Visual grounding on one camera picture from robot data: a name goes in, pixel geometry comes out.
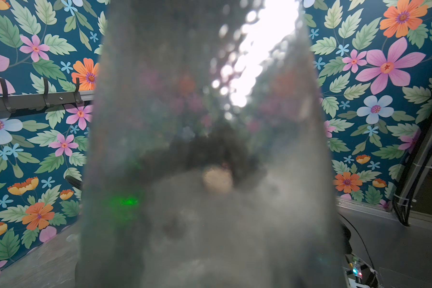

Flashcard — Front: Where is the clear plastic spray bottle rear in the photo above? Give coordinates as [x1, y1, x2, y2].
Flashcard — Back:
[75, 1, 346, 288]

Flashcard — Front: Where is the black metal ceiling bracket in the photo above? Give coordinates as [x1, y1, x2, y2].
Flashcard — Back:
[0, 78, 83, 117]

